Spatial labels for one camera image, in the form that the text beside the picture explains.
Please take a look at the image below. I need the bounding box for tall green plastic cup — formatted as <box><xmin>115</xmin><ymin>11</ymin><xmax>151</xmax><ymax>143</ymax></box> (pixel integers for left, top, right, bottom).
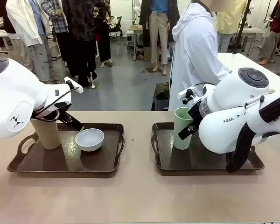
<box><xmin>173</xmin><ymin>107</ymin><xmax>194</xmax><ymax>150</ymax></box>

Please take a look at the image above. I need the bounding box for black tripod stand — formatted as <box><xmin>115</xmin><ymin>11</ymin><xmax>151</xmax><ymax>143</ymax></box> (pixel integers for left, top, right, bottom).
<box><xmin>232</xmin><ymin>0</ymin><xmax>252</xmax><ymax>55</ymax></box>

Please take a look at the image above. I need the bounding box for olive green bag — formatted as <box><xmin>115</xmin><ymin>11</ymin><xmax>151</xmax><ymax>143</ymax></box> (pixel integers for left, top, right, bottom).
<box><xmin>153</xmin><ymin>82</ymin><xmax>170</xmax><ymax>98</ymax></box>

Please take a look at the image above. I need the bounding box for black office chair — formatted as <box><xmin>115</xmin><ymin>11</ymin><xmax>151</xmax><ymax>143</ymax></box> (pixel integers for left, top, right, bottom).
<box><xmin>109</xmin><ymin>15</ymin><xmax>124</xmax><ymax>39</ymax></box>

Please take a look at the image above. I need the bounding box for large white table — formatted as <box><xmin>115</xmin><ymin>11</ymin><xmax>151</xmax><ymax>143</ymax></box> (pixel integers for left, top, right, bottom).
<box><xmin>217</xmin><ymin>52</ymin><xmax>280</xmax><ymax>83</ymax></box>

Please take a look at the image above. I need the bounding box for mannequin in maroon garment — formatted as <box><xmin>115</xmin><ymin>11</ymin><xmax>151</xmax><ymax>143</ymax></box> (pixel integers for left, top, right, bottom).
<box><xmin>0</xmin><ymin>0</ymin><xmax>17</xmax><ymax>39</ymax></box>

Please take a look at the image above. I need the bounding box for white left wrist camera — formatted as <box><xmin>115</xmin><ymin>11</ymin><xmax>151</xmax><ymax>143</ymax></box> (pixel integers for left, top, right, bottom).
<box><xmin>63</xmin><ymin>76</ymin><xmax>84</xmax><ymax>94</ymax></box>

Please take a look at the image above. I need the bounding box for brown plastic tray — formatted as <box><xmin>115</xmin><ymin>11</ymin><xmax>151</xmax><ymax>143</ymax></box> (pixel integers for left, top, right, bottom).
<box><xmin>151</xmin><ymin>122</ymin><xmax>265</xmax><ymax>170</ymax></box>
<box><xmin>7</xmin><ymin>123</ymin><xmax>126</xmax><ymax>174</ymax></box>

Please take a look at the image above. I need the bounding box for mannequin in black skirt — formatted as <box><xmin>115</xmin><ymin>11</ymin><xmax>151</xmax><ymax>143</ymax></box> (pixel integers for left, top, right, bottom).
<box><xmin>94</xmin><ymin>0</ymin><xmax>113</xmax><ymax>68</ymax></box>

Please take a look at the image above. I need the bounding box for tall tan plastic cup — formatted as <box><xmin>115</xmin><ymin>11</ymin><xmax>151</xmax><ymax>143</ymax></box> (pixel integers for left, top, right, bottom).
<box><xmin>29</xmin><ymin>111</ymin><xmax>62</xmax><ymax>150</ymax></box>

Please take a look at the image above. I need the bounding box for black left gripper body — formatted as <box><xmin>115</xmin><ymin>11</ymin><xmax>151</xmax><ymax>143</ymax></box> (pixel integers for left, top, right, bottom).
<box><xmin>53</xmin><ymin>101</ymin><xmax>72</xmax><ymax>117</ymax></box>

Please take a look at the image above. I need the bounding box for thin black camera cable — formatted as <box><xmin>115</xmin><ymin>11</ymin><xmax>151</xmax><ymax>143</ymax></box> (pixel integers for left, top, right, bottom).
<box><xmin>34</xmin><ymin>86</ymin><xmax>80</xmax><ymax>122</ymax></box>

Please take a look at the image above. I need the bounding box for black stool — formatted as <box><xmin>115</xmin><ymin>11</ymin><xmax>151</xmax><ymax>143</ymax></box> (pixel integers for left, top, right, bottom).
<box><xmin>151</xmin><ymin>95</ymin><xmax>170</xmax><ymax>112</ymax></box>

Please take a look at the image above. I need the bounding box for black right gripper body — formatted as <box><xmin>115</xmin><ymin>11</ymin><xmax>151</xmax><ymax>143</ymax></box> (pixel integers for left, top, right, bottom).
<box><xmin>187</xmin><ymin>97</ymin><xmax>203</xmax><ymax>125</ymax></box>

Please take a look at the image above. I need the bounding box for cardboard box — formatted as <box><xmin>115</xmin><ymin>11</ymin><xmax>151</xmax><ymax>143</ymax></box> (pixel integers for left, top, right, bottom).
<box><xmin>143</xmin><ymin>46</ymin><xmax>152</xmax><ymax>63</ymax></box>

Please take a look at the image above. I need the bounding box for sewing machine table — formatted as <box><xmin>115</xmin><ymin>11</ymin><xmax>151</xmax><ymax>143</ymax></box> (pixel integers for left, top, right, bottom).
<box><xmin>127</xmin><ymin>24</ymin><xmax>152</xmax><ymax>62</ymax></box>

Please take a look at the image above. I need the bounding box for mannequin in yellow shirt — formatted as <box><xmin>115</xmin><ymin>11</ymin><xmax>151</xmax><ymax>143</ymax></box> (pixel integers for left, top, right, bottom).
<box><xmin>215</xmin><ymin>0</ymin><xmax>247</xmax><ymax>54</ymax></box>

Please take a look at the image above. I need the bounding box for mannequin in dark red garment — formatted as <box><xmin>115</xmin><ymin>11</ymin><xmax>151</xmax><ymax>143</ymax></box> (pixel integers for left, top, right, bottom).
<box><xmin>258</xmin><ymin>0</ymin><xmax>280</xmax><ymax>65</ymax></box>

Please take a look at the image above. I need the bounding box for person in white hooded jacket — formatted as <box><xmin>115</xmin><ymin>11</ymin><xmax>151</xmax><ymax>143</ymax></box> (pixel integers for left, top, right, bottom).
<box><xmin>168</xmin><ymin>0</ymin><xmax>236</xmax><ymax>112</ymax></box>

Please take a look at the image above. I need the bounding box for white bowl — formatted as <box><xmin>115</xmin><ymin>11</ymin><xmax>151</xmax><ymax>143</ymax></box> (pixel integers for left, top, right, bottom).
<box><xmin>75</xmin><ymin>128</ymin><xmax>105</xmax><ymax>152</ymax></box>

